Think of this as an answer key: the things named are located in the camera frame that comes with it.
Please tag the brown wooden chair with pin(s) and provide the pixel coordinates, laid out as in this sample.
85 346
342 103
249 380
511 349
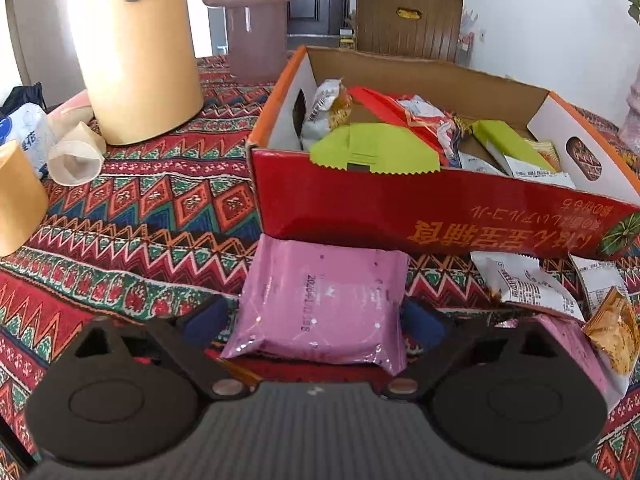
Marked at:
400 35

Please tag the orange patterned snack packet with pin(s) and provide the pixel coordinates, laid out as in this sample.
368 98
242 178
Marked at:
612 330

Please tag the yellow thermos jug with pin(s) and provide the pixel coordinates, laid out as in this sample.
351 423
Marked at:
140 60

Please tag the large pink snack packet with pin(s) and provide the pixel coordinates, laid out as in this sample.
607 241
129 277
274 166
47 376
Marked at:
320 305

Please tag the lime green snack packet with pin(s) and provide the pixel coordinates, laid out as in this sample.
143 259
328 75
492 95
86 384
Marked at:
505 140
370 147

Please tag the yellow black box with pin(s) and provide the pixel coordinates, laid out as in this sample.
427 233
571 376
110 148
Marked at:
346 39

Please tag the pink glass vase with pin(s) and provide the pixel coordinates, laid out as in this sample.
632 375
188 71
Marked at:
255 35

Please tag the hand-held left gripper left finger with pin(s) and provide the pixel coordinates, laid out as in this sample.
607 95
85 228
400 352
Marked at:
207 317

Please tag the dark bag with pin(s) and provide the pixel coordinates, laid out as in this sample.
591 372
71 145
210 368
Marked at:
25 95

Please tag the yellow mug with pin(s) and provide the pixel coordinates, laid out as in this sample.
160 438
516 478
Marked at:
20 200

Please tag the red cardboard box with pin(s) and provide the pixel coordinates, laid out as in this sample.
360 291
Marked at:
400 215

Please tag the blue white tissue pack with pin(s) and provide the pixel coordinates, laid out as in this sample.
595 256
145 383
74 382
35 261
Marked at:
25 130

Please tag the beige snack packet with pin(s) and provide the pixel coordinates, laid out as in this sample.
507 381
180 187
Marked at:
545 152

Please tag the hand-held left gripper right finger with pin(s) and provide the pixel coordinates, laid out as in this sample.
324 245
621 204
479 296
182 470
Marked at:
422 320

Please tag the beige paper cone cup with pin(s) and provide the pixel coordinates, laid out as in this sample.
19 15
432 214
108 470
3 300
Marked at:
75 160
65 122

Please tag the red silver snack packet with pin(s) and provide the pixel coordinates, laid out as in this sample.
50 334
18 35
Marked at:
400 110

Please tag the pink textured vase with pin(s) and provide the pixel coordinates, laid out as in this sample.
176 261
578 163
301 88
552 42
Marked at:
632 125

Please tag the patterned red tablecloth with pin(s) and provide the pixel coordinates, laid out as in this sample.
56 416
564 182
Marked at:
150 240

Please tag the small pink snack packet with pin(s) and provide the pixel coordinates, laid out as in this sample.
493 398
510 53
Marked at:
575 350

